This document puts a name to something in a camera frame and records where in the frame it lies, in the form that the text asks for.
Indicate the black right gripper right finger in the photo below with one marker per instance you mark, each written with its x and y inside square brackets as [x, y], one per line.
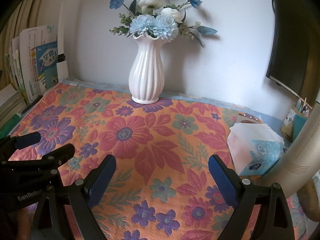
[274, 218]

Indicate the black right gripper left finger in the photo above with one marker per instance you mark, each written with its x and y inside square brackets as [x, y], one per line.
[84, 194]

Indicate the green plastic packet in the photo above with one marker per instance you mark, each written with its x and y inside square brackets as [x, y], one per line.
[9, 125]

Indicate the beige cylinder tube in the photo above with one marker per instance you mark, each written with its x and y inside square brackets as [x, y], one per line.
[300, 162]

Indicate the white tissue box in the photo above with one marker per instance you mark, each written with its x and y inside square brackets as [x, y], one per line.
[254, 148]

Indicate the floral orange table cloth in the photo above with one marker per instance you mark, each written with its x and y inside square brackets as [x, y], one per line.
[162, 188]

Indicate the pen holder cup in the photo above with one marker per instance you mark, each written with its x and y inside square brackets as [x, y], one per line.
[295, 119]

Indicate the row of books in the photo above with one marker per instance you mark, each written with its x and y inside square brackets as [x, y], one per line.
[22, 59]

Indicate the blue cover book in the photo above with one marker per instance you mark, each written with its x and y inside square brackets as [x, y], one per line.
[46, 62]

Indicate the white ribbed ceramic vase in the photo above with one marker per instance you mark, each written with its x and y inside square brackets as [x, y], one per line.
[146, 77]

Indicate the black television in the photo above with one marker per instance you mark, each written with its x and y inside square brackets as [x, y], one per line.
[294, 62]

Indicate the blue white artificial flowers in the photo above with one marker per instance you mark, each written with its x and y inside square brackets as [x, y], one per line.
[158, 19]

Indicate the white desk lamp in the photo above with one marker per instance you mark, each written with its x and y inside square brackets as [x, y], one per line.
[62, 68]

